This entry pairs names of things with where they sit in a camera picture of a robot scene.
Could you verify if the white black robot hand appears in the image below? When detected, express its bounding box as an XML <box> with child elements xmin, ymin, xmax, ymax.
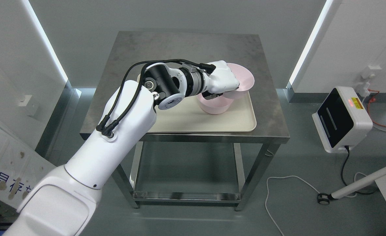
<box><xmin>199</xmin><ymin>60</ymin><xmax>240</xmax><ymax>96</ymax></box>

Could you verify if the pink bowl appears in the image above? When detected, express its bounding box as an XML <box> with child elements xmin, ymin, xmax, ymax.
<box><xmin>196</xmin><ymin>94</ymin><xmax>234</xmax><ymax>115</ymax></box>
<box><xmin>223</xmin><ymin>63</ymin><xmax>255</xmax><ymax>100</ymax></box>

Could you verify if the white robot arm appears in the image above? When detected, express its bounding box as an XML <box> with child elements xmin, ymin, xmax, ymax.
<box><xmin>4</xmin><ymin>59</ymin><xmax>216</xmax><ymax>236</ymax></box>

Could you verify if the beige plastic tray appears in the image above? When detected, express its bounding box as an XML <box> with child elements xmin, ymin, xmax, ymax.
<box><xmin>149</xmin><ymin>91</ymin><xmax>257</xmax><ymax>133</ymax></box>

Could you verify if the white black box device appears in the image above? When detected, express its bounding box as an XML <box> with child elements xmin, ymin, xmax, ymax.
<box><xmin>312</xmin><ymin>86</ymin><xmax>373</xmax><ymax>153</ymax></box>

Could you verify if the white stand leg with caster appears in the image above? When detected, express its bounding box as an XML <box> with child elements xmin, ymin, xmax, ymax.
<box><xmin>317</xmin><ymin>167</ymin><xmax>386</xmax><ymax>205</ymax></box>

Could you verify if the white floor cable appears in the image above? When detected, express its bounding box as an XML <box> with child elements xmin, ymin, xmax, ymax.
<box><xmin>265</xmin><ymin>176</ymin><xmax>357</xmax><ymax>236</ymax></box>

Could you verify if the white wall socket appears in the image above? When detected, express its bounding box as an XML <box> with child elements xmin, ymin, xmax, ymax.
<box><xmin>355</xmin><ymin>65</ymin><xmax>382</xmax><ymax>98</ymax></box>

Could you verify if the black power cable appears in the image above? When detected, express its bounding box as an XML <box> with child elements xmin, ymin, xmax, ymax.
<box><xmin>341</xmin><ymin>146</ymin><xmax>378</xmax><ymax>195</ymax></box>

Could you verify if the orange cable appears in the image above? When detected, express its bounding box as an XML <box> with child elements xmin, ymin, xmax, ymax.
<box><xmin>366</xmin><ymin>90</ymin><xmax>386</xmax><ymax>129</ymax></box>

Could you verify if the white wall switch box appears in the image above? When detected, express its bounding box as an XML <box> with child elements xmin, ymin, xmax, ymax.
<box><xmin>18</xmin><ymin>95</ymin><xmax>40</xmax><ymax>116</ymax></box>

